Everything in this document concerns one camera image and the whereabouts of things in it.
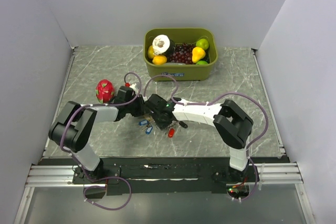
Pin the black key tag on disc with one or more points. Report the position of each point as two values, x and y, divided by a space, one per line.
182 124

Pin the green fruit front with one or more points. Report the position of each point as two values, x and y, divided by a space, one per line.
202 62

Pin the yellow pear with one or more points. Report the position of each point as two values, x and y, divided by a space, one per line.
198 54

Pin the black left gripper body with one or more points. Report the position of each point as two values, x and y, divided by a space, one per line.
136 108

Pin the white black tape roll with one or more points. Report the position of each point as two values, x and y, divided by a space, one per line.
163 45

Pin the blue key tag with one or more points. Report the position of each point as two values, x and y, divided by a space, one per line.
143 122
148 130

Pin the yellow key tag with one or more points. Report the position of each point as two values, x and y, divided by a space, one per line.
147 117

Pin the round metal key organizer disc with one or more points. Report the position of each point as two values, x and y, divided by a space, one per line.
162 121

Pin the aluminium rail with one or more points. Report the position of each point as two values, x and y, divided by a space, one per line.
64 176

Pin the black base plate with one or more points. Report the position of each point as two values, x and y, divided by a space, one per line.
167 175

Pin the orange fruit front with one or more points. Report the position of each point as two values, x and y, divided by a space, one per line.
159 60

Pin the green lime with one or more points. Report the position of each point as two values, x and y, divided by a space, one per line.
202 43

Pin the dark red grapes bunch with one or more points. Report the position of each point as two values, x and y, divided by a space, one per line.
182 54

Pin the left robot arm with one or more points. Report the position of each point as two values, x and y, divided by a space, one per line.
72 127

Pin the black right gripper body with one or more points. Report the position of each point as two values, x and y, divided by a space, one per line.
163 123

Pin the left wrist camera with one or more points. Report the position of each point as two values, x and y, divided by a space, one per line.
133 86

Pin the red dragon fruit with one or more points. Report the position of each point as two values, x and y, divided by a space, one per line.
104 91

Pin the olive green plastic bin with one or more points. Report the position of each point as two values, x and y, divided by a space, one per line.
182 35

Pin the yellow lemon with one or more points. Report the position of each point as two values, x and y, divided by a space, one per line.
150 53

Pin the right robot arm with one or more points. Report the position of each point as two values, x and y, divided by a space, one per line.
232 123

